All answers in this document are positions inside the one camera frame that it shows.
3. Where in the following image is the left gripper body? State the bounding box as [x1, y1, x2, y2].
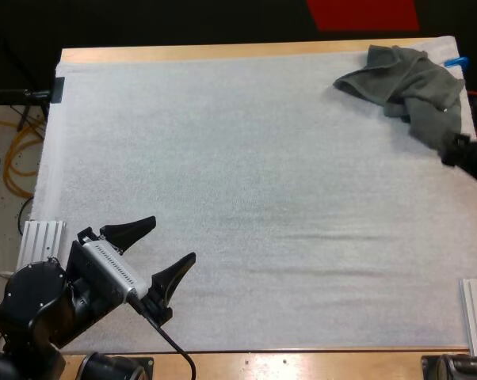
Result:
[66, 227, 173, 328]

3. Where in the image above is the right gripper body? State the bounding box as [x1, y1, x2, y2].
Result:
[439, 132, 477, 183]

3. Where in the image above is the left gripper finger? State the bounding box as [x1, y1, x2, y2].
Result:
[99, 215, 157, 254]
[150, 252, 197, 314]

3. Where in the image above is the grey-green towel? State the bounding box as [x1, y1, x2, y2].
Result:
[382, 93, 464, 151]
[332, 44, 466, 108]

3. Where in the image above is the blue clip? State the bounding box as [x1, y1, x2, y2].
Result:
[443, 55, 470, 69]

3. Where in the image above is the dark clamp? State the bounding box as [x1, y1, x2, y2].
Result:
[51, 76, 66, 105]

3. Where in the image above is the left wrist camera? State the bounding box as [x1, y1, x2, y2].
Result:
[82, 241, 148, 300]

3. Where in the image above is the black camera cable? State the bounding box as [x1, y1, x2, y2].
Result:
[127, 294, 197, 380]

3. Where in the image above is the ribbed aluminium rail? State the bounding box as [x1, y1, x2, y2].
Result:
[458, 276, 477, 357]
[18, 219, 67, 274]

